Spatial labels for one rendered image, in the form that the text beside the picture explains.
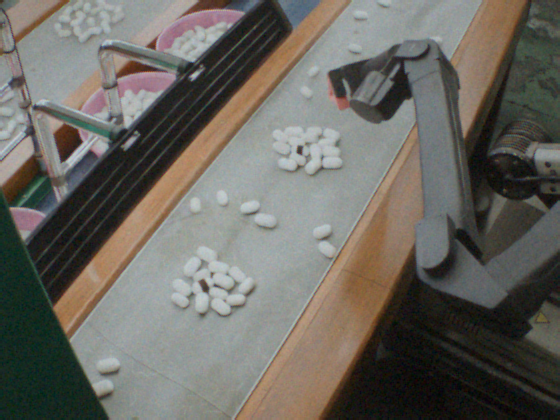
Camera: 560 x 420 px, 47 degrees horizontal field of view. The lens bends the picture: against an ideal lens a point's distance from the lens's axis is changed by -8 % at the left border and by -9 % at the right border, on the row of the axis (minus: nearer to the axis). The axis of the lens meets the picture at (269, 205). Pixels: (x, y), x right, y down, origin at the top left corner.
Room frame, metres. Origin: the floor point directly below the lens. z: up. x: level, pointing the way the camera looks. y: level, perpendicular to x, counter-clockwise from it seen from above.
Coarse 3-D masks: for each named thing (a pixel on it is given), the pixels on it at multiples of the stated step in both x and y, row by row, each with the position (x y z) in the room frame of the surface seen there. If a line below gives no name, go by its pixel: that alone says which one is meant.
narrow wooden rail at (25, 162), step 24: (192, 0) 1.48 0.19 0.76; (216, 0) 1.55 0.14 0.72; (168, 24) 1.37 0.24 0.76; (96, 72) 1.19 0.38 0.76; (120, 72) 1.20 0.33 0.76; (144, 72) 1.27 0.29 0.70; (72, 96) 1.11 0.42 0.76; (48, 120) 1.04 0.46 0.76; (24, 144) 0.97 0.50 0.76; (72, 144) 1.03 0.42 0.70; (0, 168) 0.90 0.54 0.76; (24, 168) 0.91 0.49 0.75
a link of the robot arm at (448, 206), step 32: (416, 64) 0.77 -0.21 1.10; (448, 64) 0.78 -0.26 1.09; (416, 96) 0.71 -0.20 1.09; (448, 96) 0.69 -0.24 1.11; (416, 128) 0.65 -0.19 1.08; (448, 128) 0.62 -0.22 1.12; (448, 160) 0.57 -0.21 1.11; (448, 192) 0.52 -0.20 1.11; (416, 224) 0.46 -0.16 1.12; (448, 224) 0.45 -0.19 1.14; (416, 256) 0.42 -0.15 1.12; (448, 256) 0.41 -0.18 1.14; (480, 256) 0.45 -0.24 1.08
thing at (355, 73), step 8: (376, 56) 0.87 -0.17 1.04; (352, 64) 0.90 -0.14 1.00; (360, 64) 0.90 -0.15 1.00; (368, 64) 0.88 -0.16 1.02; (344, 72) 0.88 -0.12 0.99; (352, 72) 0.89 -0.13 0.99; (360, 72) 0.89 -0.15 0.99; (368, 72) 0.86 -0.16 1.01; (352, 80) 0.87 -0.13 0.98; (360, 80) 0.88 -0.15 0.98; (352, 88) 0.86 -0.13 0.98; (352, 96) 0.86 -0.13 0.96
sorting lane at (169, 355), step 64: (448, 0) 1.54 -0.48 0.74; (320, 64) 1.23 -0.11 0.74; (256, 128) 1.02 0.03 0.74; (384, 128) 1.02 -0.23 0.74; (192, 192) 0.85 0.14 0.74; (256, 192) 0.85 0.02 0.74; (320, 192) 0.85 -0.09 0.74; (192, 256) 0.71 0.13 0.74; (256, 256) 0.71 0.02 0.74; (320, 256) 0.71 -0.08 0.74; (128, 320) 0.58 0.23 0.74; (192, 320) 0.58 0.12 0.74; (256, 320) 0.58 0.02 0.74; (128, 384) 0.46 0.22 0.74; (192, 384) 0.46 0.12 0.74; (256, 384) 0.46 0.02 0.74
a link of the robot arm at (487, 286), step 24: (552, 216) 0.42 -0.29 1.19; (456, 240) 0.43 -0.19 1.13; (528, 240) 0.40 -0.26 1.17; (552, 240) 0.39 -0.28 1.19; (456, 264) 0.40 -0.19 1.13; (480, 264) 0.39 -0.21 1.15; (504, 264) 0.38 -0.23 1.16; (528, 264) 0.37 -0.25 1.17; (552, 264) 0.37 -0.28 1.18; (432, 288) 0.39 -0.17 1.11; (456, 288) 0.37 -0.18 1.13; (480, 288) 0.36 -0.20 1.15; (504, 288) 0.35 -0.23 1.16; (528, 288) 0.35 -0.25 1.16; (552, 288) 0.36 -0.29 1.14; (456, 312) 0.39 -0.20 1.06; (480, 312) 0.35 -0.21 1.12; (504, 312) 0.33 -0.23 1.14; (528, 312) 0.34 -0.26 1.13; (504, 336) 0.34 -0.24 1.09
